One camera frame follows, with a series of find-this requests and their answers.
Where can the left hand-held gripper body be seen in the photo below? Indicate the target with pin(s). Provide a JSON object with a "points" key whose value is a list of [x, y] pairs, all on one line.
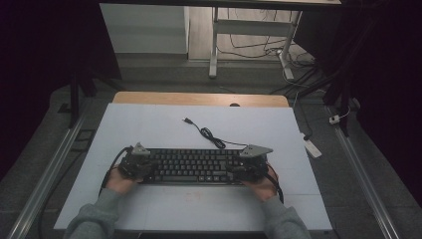
{"points": [[134, 162]]}

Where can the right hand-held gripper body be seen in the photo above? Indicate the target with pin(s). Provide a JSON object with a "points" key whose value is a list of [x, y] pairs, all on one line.
{"points": [[253, 162]]}

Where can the black computer keyboard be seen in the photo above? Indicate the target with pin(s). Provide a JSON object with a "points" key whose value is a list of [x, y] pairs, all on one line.
{"points": [[195, 166]]}

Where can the person's left hand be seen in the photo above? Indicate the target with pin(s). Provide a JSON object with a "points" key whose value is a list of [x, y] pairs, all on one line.
{"points": [[121, 182]]}

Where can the person's right hand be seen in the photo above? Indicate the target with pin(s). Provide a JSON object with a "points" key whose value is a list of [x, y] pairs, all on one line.
{"points": [[262, 189]]}

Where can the white table mat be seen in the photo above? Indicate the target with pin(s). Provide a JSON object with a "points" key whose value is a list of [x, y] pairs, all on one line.
{"points": [[166, 126]]}

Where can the black table grommet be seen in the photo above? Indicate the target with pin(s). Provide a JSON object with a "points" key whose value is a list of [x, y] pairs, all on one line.
{"points": [[234, 105]]}

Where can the white power strip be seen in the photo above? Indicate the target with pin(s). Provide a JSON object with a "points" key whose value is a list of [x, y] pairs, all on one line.
{"points": [[313, 149]]}

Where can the black metal stand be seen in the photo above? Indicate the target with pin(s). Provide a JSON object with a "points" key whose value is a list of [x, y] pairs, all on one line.
{"points": [[74, 96], [343, 99]]}

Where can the small white adapter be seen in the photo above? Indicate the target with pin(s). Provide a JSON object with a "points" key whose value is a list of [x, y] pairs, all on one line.
{"points": [[334, 119]]}

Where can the white cabinet panel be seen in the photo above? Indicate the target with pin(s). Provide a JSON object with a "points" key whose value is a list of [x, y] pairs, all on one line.
{"points": [[142, 30]]}

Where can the white metal stand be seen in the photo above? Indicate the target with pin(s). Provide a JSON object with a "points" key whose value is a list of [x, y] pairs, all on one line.
{"points": [[249, 27]]}

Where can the dark curtain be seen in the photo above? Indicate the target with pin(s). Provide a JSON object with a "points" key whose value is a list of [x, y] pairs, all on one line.
{"points": [[33, 66], [391, 83]]}

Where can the aluminium rail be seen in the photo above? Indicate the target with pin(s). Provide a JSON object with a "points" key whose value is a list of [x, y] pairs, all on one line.
{"points": [[365, 179], [49, 172]]}

